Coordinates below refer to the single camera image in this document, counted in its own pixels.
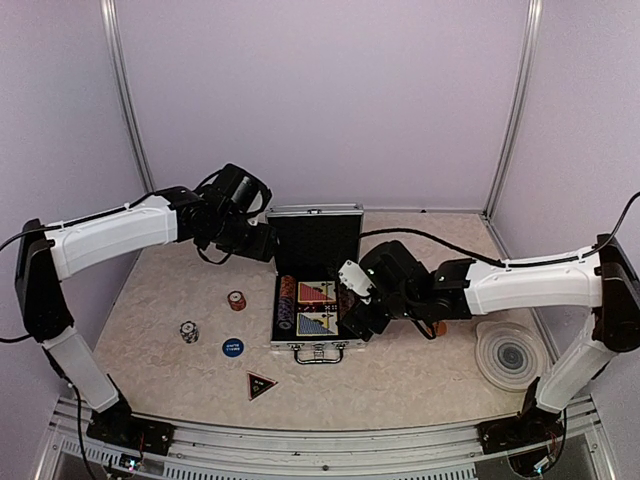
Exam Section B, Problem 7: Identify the red playing card deck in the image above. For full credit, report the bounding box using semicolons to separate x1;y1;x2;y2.
297;281;337;305

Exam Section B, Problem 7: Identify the red poker chip stack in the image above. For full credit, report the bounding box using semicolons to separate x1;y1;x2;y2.
227;290;247;311

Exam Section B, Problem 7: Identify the red chip row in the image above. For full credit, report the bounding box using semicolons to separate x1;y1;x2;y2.
279;275;297;302

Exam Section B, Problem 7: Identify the black white chip stack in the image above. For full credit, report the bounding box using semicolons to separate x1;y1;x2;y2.
179;321;199;344

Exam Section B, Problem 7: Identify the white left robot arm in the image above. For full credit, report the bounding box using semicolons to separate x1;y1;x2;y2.
15;164;276;445

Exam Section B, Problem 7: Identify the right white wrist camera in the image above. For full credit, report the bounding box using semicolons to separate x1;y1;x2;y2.
338;260;373;298

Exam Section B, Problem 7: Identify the blue round button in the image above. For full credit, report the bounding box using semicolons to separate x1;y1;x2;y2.
222;338;245;358

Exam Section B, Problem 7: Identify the orange round button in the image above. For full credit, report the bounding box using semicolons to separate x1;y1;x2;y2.
432;321;447;337

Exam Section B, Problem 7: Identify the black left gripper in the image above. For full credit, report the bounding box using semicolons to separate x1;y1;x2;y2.
211;212;278;262

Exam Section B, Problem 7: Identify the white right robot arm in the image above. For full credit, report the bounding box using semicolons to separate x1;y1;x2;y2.
338;234;639;444

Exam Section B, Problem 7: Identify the aluminium poker chip case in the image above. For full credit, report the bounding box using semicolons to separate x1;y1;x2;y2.
266;204;364;365

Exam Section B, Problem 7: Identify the black triangular button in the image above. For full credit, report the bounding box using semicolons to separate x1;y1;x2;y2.
247;371;278;401

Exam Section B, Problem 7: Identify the grey striped plate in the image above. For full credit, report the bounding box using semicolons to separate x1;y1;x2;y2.
474;321;551;393

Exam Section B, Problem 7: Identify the blue playing card deck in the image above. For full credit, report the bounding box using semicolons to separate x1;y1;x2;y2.
296;312;339;336

